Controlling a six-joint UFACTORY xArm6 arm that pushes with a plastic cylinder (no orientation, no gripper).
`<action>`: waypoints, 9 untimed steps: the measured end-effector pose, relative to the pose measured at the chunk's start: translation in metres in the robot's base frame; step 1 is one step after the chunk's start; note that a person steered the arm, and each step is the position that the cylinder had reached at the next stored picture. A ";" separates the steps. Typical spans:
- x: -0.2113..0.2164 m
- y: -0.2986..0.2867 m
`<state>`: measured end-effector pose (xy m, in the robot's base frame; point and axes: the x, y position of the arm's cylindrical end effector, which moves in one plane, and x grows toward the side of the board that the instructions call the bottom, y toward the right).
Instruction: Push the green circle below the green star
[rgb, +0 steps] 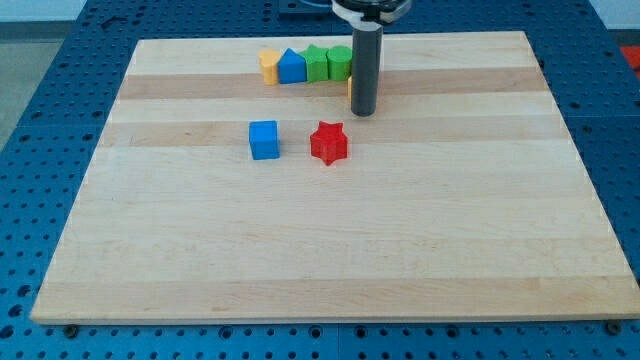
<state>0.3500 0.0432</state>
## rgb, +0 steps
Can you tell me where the robot arm flange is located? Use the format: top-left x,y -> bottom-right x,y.
331,0 -> 413,27

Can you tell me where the red star block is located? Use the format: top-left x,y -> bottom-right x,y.
310,121 -> 348,166

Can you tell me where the green star block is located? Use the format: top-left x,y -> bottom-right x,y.
300,44 -> 329,83

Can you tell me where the blue cube block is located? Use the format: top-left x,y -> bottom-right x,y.
248,120 -> 280,160

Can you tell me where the yellow block behind rod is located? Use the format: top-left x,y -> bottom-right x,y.
347,76 -> 352,101

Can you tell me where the blue triangle-top block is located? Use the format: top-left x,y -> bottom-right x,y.
277,48 -> 307,84

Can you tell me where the green cylinder block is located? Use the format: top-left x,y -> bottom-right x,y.
326,45 -> 352,81

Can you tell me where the yellow heart block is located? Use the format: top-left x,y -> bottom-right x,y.
258,49 -> 281,85

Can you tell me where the wooden board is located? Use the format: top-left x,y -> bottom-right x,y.
31,31 -> 639,325

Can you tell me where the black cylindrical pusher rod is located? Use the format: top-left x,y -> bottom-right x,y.
351,23 -> 383,117

